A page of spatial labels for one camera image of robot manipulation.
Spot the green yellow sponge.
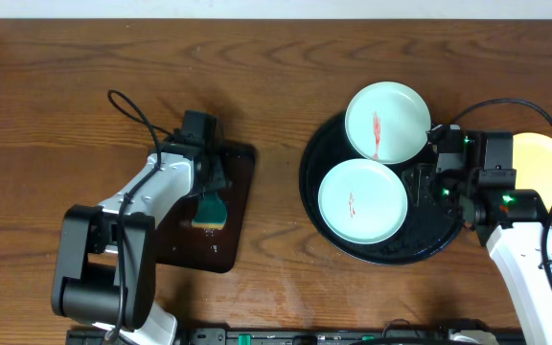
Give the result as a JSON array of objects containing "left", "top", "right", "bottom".
[{"left": 191, "top": 192, "right": 228, "bottom": 230}]

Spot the light green plate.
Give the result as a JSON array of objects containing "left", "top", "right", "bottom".
[
  {"left": 344, "top": 81, "right": 431, "bottom": 165},
  {"left": 317, "top": 158, "right": 408, "bottom": 244}
]

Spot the yellow plate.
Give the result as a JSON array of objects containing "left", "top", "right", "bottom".
[{"left": 513, "top": 132, "right": 552, "bottom": 210}]

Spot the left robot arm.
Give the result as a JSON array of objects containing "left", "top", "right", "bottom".
[{"left": 51, "top": 139, "right": 228, "bottom": 344}]

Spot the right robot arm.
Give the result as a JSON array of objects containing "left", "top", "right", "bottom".
[{"left": 404, "top": 125, "right": 552, "bottom": 344}]

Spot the black round tray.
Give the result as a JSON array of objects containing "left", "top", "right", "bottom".
[{"left": 299, "top": 113, "right": 463, "bottom": 265}]

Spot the black rectangular tray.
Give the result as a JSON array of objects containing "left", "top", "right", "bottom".
[{"left": 156, "top": 141, "right": 257, "bottom": 273}]

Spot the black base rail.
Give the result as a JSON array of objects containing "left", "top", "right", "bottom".
[{"left": 64, "top": 325, "right": 526, "bottom": 345}]

